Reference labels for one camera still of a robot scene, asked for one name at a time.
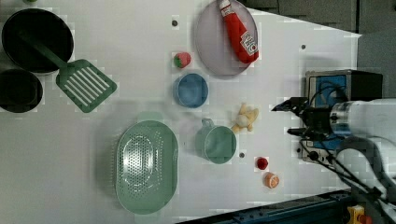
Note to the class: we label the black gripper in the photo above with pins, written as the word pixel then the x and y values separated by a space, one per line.
pixel 316 120

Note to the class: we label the yellow plush peeled banana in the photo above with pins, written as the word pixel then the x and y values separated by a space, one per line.
pixel 245 119

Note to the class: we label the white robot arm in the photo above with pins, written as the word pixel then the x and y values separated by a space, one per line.
pixel 358 137

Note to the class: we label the silver black toaster oven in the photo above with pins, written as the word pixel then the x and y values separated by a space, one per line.
pixel 326 89

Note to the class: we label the small red toy fruit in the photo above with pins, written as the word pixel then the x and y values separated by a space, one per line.
pixel 262 163

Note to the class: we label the orange slice toy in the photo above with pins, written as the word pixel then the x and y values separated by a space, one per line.
pixel 271 181

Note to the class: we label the green measuring cup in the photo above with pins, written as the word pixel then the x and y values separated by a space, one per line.
pixel 215 143

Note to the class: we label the red plush ketchup bottle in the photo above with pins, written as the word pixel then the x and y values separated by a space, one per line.
pixel 242 42

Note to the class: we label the blue round bowl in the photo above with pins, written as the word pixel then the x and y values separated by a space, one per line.
pixel 190 90

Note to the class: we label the grey round plate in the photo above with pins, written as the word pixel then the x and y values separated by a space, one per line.
pixel 212 41

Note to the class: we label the yellow red emergency button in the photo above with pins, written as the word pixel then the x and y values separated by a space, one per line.
pixel 357 215

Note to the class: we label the red plush strawberry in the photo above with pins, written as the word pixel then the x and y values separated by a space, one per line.
pixel 182 59

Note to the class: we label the green perforated colander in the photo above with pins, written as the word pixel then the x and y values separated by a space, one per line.
pixel 146 165

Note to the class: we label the green slotted spatula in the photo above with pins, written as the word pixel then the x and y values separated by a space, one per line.
pixel 85 85

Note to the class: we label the large black pan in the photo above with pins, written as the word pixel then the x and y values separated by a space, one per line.
pixel 43 26

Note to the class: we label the small black pot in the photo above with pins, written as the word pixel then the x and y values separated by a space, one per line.
pixel 20 91

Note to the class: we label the blue metal table frame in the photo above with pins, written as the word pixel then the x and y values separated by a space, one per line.
pixel 326 208

